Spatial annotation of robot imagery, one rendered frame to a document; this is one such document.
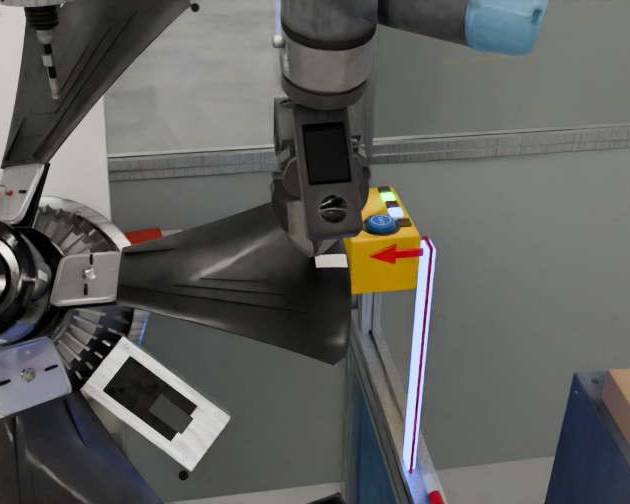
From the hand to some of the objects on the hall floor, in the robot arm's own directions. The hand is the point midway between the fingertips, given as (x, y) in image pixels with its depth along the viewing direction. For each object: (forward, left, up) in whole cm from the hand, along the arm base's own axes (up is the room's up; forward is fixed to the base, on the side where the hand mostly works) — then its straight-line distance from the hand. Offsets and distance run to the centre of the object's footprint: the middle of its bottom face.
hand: (315, 252), depth 76 cm
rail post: (-12, -35, -120) cm, 126 cm away
